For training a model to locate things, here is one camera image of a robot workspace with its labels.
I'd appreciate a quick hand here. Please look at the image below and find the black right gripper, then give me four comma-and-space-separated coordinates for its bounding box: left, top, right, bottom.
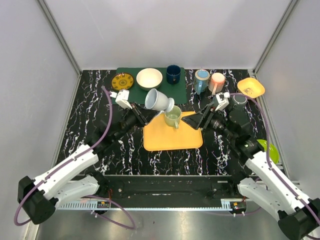
181, 104, 237, 142

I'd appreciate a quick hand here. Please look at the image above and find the light blue mug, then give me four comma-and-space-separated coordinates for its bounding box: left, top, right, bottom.
144, 88, 175, 113

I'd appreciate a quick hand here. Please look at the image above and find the light green mug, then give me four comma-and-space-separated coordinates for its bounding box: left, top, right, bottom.
164, 106, 182, 129

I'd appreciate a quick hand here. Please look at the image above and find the pink mug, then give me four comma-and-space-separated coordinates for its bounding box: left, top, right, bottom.
208, 72, 226, 95

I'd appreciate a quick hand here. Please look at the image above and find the orange and blue mug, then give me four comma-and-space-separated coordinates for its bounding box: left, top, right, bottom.
193, 69, 211, 95

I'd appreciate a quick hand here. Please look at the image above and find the dark teal mug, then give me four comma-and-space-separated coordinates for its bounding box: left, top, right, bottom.
228, 95, 248, 111

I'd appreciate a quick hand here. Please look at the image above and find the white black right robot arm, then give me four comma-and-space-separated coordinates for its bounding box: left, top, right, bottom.
182, 103, 320, 240

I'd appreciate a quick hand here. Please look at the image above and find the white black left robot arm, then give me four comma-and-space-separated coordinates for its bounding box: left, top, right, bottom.
14, 103, 160, 226

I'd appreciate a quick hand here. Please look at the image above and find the navy blue mug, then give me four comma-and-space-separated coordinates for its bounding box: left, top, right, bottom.
166, 64, 181, 85

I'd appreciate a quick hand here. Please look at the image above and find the yellow serving tray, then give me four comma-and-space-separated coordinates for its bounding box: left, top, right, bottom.
143, 113, 203, 152

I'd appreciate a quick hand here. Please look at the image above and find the dark green placemat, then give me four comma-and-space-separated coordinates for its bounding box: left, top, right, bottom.
116, 67, 187, 105

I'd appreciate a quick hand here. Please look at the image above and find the white bowl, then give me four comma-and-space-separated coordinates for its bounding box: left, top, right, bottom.
136, 68, 163, 91

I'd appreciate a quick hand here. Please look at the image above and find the yellow patterned plate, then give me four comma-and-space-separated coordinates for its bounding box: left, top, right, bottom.
111, 72, 135, 91

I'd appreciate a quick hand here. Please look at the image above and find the yellow square dish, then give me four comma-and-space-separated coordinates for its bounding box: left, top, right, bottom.
237, 77, 266, 99

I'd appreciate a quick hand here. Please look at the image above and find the lime green plate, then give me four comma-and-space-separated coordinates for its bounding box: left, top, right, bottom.
257, 139, 280, 164

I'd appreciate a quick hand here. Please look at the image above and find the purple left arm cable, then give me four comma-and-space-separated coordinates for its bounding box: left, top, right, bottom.
13, 86, 137, 230

